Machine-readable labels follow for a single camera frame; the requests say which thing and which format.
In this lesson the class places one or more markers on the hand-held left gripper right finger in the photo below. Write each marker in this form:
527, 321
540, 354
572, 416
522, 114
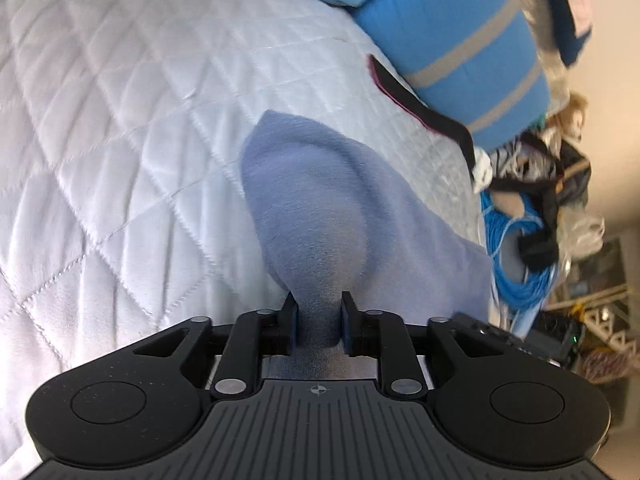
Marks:
347, 325

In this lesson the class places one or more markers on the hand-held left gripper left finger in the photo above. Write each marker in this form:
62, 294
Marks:
292, 325

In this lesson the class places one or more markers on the blue-grey pants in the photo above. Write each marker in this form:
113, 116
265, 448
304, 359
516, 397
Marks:
325, 210

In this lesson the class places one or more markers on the white lattice rack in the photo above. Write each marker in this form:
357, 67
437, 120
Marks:
610, 325

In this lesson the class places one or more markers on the clear plastic bag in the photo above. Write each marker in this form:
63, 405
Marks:
580, 235

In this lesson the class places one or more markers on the brown teddy bear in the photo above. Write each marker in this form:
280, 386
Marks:
575, 115

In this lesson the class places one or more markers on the quilted grey bedspread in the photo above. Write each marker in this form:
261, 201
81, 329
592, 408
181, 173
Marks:
125, 135

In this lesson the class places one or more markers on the beige satin cover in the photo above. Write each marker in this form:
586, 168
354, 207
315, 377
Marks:
537, 25

